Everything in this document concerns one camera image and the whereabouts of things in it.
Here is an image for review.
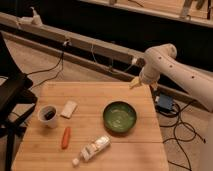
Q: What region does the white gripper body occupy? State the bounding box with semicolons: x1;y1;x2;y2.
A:
139;69;159;85

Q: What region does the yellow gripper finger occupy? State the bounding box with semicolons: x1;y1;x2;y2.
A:
129;77;142;89

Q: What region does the green ceramic bowl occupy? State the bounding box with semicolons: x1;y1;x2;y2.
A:
103;101;137;133

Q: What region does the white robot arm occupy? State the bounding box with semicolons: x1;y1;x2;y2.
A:
129;44;213;112

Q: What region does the blue power box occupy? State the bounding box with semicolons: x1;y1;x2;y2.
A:
156;94;173;111

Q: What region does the white sponge block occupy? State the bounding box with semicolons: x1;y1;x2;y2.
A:
61;101;77;119

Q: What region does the orange carrot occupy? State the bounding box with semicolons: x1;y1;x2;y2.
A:
61;127;71;149

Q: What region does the white paper cup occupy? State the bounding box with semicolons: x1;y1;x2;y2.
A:
37;105;58;128

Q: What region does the black chair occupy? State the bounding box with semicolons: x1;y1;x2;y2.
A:
0;32;37;171

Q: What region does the white hanging cable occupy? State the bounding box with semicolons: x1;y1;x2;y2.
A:
90;43;101;66

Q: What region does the black floor cable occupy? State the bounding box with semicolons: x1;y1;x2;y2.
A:
156;99;208;171

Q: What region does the black cable left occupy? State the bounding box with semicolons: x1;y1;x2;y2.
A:
25;49;65;90

